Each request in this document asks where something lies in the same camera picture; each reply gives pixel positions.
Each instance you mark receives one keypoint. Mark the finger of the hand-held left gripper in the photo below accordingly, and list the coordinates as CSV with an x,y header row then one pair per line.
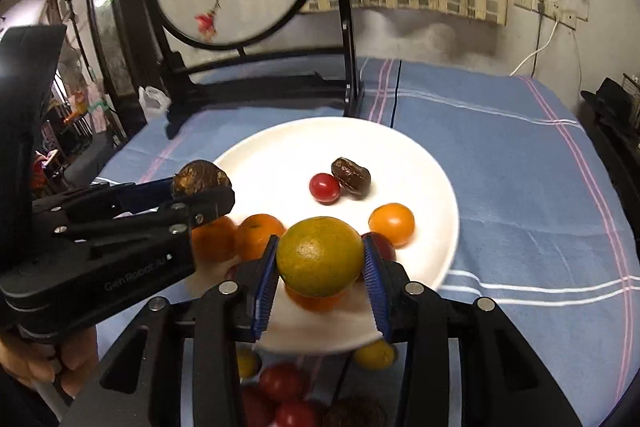
x,y
150,227
140,197

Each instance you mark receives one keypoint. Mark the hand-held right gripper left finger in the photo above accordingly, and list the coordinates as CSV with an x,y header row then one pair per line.
x,y
265,287

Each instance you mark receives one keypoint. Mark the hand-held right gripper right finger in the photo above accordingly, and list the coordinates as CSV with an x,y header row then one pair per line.
x,y
374,292

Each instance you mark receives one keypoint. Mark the orange mandarin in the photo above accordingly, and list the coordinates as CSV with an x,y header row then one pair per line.
x,y
312,303
214,241
257,234

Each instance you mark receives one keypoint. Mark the green orange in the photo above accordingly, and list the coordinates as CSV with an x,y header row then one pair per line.
x,y
320,257

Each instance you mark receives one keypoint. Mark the smooth small orange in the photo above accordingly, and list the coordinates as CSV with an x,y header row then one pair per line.
x,y
391,224

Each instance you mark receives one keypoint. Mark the red cherry tomato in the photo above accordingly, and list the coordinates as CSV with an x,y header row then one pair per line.
x,y
282,382
297,414
256,409
324,188

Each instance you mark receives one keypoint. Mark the white plate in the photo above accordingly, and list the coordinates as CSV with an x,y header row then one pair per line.
x,y
280,157

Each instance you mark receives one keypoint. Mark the person's left hand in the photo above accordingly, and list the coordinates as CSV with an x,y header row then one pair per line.
x,y
75,359

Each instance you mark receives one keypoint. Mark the small yellow-green citrus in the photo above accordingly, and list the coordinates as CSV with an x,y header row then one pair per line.
x,y
375,353
247,363

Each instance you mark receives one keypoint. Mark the white plastic bag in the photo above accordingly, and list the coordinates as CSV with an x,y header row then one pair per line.
x,y
152,103

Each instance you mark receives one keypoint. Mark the dark wooden cabinet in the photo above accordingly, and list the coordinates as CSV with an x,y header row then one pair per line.
x,y
112,42

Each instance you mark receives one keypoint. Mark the blue plaid tablecloth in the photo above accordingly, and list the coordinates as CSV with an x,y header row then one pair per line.
x,y
500,157

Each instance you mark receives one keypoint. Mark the black desk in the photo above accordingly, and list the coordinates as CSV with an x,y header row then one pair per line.
x,y
610,152

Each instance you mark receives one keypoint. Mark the black hat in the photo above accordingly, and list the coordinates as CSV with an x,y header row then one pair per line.
x,y
607,99

